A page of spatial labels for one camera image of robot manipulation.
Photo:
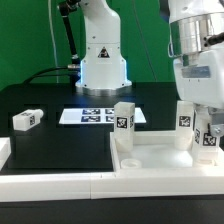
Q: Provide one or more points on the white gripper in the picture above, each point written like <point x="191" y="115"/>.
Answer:
<point x="204" y="84"/>

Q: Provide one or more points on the white square tabletop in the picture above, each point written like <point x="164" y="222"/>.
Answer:
<point x="151" y="150"/>

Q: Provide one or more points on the white front fence bar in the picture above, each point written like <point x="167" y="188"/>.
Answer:
<point x="124" y="183"/>

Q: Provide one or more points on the white fence bar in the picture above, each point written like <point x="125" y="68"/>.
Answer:
<point x="5" y="150"/>
<point x="124" y="183"/>

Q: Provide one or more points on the white sheet with fiducial markers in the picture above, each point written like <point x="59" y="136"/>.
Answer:
<point x="87" y="116"/>

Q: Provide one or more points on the white left fence bar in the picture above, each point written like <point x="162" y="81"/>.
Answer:
<point x="5" y="150"/>

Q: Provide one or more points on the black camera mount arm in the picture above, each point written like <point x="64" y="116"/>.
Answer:
<point x="65" y="8"/>

